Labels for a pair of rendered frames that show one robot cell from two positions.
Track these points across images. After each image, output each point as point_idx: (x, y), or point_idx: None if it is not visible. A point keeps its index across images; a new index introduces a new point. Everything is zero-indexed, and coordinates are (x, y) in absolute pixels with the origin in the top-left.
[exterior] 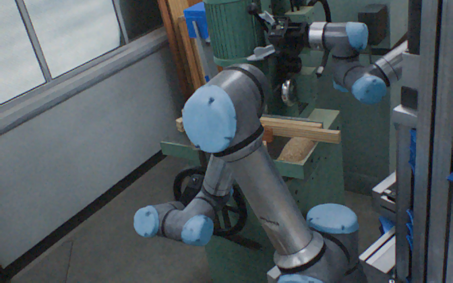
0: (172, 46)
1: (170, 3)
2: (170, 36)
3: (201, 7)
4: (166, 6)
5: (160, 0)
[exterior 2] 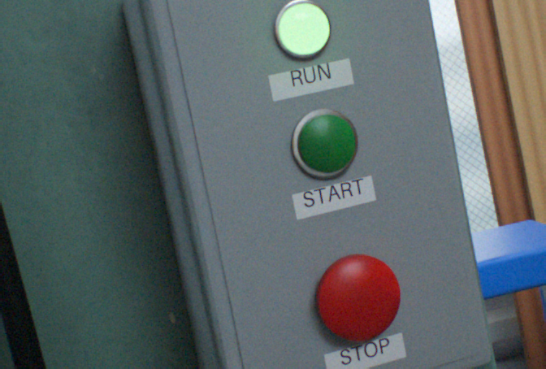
0: (535, 364)
1: (540, 201)
2: (531, 322)
3: (478, 248)
4: (524, 210)
5: (500, 187)
